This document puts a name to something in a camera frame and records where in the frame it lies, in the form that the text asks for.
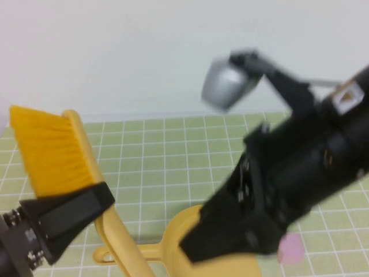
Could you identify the yellow hand brush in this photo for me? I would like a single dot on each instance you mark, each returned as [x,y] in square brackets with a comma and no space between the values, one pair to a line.
[49,150]

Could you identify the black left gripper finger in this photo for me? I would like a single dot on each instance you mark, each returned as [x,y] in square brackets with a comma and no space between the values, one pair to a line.
[69,219]

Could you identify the yellow plastic dustpan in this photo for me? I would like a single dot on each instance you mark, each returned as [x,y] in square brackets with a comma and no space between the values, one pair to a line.
[173,239]

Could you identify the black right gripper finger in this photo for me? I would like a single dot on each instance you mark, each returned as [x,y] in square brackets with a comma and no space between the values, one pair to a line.
[248,233]
[225,196]

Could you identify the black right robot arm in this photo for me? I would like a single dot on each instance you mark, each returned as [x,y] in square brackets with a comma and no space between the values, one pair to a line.
[357,138]

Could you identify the pink cube block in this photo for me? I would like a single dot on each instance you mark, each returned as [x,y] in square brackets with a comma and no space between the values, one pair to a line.
[292,249]

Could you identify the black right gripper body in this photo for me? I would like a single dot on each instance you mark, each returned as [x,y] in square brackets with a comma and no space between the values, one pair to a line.
[299,167]

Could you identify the green checked tablecloth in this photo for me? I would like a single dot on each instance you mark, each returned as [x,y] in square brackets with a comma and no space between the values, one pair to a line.
[173,150]

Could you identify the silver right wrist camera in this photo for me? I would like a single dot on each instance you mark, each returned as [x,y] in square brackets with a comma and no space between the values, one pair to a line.
[225,83]

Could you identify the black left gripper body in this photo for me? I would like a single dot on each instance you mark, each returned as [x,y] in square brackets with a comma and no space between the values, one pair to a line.
[17,248]

